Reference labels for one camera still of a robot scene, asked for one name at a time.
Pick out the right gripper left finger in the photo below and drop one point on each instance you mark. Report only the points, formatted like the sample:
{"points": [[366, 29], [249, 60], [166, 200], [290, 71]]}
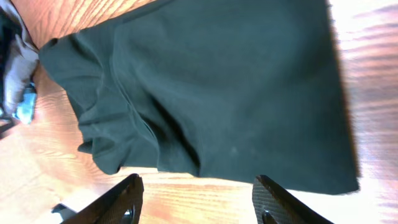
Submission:
{"points": [[121, 204]]}

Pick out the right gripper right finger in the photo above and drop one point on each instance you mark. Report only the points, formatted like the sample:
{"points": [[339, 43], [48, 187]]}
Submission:
{"points": [[274, 205]]}

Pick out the black polo shirt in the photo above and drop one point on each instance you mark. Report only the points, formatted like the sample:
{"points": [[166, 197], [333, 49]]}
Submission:
{"points": [[227, 89]]}

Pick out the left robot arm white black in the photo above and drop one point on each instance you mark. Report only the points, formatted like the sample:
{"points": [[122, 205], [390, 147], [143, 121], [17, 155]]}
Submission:
{"points": [[7, 122]]}

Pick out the light blue folded t-shirt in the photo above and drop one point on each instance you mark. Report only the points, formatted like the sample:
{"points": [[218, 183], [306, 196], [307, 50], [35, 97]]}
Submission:
{"points": [[26, 107]]}

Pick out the grey folded garment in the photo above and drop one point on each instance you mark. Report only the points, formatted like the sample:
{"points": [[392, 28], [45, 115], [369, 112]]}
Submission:
{"points": [[21, 57]]}

